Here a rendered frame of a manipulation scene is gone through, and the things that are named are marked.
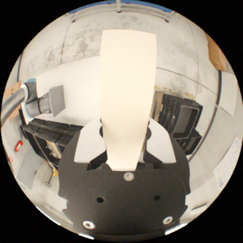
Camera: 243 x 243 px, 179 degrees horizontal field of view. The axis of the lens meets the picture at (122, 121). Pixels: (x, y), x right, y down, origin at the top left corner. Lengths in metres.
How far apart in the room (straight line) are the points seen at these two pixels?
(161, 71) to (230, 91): 1.97
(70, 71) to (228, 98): 2.77
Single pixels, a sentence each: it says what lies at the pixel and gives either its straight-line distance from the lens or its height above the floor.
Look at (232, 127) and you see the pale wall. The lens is 2.57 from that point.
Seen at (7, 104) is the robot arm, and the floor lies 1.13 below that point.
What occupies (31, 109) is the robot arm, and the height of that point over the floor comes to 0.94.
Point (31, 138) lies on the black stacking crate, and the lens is 1.15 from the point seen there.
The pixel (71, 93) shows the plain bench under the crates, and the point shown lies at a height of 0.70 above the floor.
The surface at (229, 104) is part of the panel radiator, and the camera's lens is 2.51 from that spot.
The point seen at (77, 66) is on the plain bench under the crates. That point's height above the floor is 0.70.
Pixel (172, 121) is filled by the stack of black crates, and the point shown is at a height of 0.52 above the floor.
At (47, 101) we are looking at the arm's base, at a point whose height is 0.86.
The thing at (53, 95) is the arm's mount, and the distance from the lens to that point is 0.56.
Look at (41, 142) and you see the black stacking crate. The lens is 0.87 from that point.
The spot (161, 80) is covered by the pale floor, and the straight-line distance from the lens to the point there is 1.33.
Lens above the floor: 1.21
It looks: 60 degrees down
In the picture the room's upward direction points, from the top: 180 degrees clockwise
